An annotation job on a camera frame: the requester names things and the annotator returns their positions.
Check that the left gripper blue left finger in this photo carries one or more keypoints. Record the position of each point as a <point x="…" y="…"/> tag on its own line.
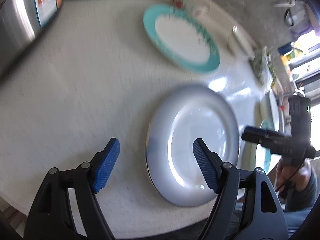
<point x="103" y="163"/>

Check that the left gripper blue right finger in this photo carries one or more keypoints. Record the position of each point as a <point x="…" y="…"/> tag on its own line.
<point x="209" y="164"/>

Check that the white deep plate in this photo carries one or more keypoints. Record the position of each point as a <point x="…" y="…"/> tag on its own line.
<point x="269" y="110"/>

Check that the grey gradient dinner plate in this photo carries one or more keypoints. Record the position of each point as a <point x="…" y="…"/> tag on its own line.
<point x="188" y="113"/>

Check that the white ceramic bowl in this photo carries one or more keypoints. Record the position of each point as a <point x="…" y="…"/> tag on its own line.
<point x="239" y="45"/>

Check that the small teal floral plate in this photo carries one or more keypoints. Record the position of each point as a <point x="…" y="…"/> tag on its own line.
<point x="181" y="38"/>

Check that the white bowl red flowers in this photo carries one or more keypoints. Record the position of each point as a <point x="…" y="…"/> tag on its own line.
<point x="194" y="7"/>

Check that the right forearm grey sleeve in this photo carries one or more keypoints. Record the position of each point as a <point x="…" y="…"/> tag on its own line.
<point x="303" y="200"/>

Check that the person's right hand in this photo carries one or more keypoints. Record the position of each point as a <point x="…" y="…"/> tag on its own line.
<point x="299" y="177"/>

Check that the plastic bag of greens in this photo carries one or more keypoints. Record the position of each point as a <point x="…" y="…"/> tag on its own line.
<point x="263" y="67"/>

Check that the hanging scissors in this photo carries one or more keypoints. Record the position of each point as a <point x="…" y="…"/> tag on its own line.
<point x="295" y="12"/>

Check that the stainless steel cooker pot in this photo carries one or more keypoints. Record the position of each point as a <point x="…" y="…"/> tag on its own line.
<point x="22" y="21"/>

